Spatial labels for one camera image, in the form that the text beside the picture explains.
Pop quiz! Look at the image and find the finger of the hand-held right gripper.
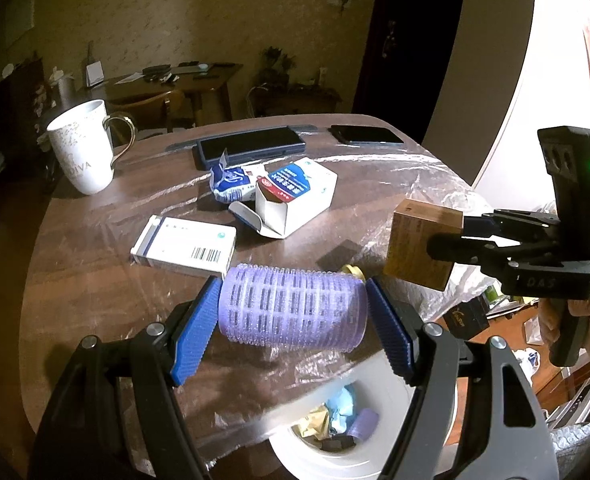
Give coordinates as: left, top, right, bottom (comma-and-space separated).
426, 232, 522, 264
462, 212, 561, 236

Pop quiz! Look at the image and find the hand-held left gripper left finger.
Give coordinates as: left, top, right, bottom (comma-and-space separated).
27, 276, 224, 480

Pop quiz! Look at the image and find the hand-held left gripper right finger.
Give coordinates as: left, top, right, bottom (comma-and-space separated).
365, 277, 560, 480

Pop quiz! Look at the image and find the white round bin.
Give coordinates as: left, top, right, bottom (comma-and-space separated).
267, 355, 461, 480

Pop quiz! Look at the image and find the wooden block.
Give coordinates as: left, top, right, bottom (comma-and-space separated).
382, 199, 464, 292

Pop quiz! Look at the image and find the purple hair roller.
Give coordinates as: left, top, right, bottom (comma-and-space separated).
345, 408, 380, 443
215, 263, 368, 348

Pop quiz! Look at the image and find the black box with gold print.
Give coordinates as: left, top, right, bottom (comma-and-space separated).
442, 296, 491, 341

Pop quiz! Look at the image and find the white medicine box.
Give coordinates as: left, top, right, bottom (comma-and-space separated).
130, 215, 237, 278

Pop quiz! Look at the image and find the crumpled light blue tissue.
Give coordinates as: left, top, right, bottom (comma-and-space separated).
324, 385, 358, 436

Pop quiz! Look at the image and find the dark flat scrap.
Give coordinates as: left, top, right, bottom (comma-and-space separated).
317, 435, 361, 453

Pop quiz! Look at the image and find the blue and white tissue packet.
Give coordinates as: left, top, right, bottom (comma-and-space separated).
210, 149, 268, 205

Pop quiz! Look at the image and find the black smartphone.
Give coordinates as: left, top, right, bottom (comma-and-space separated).
329, 125, 405, 147

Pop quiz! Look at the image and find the open white and blue box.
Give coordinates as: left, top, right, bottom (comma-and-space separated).
228, 156, 338, 239

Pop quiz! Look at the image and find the black tablet in dark case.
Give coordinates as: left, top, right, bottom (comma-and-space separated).
194, 126, 307, 171

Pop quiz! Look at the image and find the dark door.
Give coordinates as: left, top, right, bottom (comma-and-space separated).
352, 0, 468, 118

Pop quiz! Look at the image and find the wooden chair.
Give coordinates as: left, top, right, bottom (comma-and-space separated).
107, 90, 186, 133

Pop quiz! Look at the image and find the wooden desk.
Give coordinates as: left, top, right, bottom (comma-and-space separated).
77, 62, 243, 128

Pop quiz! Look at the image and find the potted plant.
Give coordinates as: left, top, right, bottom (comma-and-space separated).
260, 46, 296, 86

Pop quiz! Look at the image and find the silver cylinder container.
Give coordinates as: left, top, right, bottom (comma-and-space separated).
57, 76, 77, 106

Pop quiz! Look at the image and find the white mug with gold handle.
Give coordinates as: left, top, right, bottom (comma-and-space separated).
46, 100, 136, 196

